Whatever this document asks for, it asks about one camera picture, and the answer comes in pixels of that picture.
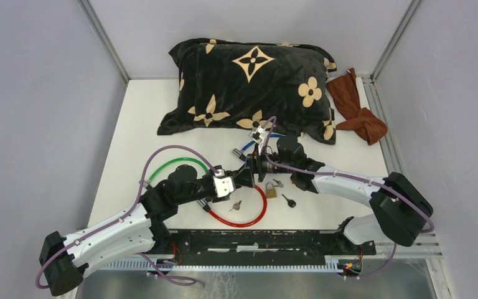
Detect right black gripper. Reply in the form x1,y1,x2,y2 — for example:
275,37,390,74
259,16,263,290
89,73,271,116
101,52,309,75
232,143,294,189

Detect blue cable lock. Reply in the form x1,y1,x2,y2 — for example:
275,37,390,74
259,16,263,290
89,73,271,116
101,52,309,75
232,133,266,161

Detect small brass padlock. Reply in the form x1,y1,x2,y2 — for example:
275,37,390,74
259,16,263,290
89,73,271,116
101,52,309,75
265,182,278,199

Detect red cable lock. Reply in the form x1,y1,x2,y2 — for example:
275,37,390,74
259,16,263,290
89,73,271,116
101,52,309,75
197,185,268,229

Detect black padlock key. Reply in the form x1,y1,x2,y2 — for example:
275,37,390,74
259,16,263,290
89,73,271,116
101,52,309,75
281,194,296,208

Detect green cable lock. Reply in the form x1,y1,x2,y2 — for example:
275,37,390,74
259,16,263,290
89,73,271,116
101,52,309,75
138,156,210,188

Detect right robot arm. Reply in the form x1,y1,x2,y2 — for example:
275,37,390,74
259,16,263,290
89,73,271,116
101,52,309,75
243,136,434,254

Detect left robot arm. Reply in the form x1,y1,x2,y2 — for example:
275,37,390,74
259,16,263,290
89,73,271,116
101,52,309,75
39,165,254,297

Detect red lock keys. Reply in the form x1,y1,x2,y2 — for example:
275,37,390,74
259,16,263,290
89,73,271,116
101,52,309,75
229,201,242,211

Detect small padlock keys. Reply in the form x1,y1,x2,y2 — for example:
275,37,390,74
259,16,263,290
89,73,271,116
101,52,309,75
273,179,284,188

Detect black floral pillow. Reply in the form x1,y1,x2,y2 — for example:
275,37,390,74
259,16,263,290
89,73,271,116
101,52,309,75
157,38,337,145

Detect brown cloth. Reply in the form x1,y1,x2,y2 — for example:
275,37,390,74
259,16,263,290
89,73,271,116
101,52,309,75
327,68,388,145

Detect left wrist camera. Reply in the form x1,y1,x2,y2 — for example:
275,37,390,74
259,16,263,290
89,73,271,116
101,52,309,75
213,169,236,198

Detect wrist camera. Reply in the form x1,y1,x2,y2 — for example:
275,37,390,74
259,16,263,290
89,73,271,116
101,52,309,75
248,126,267,145
213,169,236,198

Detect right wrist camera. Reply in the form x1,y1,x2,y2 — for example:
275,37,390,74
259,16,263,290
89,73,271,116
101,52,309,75
248,126,267,145

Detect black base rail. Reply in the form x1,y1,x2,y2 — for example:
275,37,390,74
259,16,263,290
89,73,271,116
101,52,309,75
150,229,377,266

